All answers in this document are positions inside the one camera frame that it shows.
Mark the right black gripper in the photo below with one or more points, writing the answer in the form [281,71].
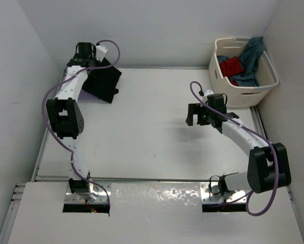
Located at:
[193,109]

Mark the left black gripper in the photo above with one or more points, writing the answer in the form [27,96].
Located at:
[96,61]

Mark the black garment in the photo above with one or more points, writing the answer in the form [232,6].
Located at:
[102,83]

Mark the red garment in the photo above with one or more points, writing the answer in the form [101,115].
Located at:
[231,67]

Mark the purple t shirt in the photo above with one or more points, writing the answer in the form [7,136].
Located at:
[84,96]

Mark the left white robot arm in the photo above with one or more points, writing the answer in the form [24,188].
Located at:
[65,118]

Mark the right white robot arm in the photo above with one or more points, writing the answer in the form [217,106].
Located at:
[268,164]

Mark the beige laundry basket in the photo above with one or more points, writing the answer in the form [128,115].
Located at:
[241,95]

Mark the teal shirt in basket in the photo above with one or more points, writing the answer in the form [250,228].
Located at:
[249,61]

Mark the white front cover board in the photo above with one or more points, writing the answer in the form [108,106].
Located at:
[147,213]

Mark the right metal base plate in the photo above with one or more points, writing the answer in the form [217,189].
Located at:
[210,194]

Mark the metal base plate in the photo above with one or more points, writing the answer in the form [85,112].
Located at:
[210,194]
[96,194]

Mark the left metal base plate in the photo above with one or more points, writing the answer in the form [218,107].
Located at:
[96,194]

